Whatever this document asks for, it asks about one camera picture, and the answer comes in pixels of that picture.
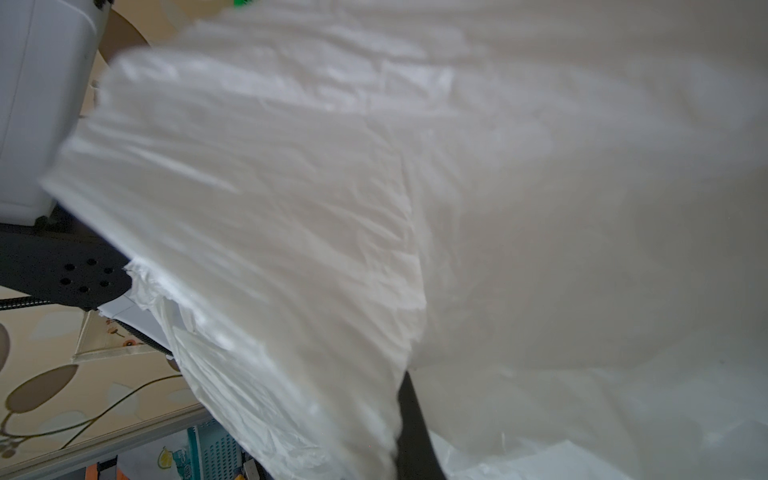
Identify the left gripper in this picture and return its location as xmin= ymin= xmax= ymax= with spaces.
xmin=1 ymin=206 xmax=132 ymax=311

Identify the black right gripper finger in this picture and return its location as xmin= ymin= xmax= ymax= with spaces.
xmin=395 ymin=372 xmax=446 ymax=480

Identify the white plastic bag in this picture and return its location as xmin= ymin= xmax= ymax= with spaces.
xmin=42 ymin=1 xmax=767 ymax=479

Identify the cream floral tote bag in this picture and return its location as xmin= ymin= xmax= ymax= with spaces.
xmin=71 ymin=311 xmax=158 ymax=363

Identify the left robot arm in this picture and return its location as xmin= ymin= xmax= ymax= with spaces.
xmin=1 ymin=1 xmax=130 ymax=311

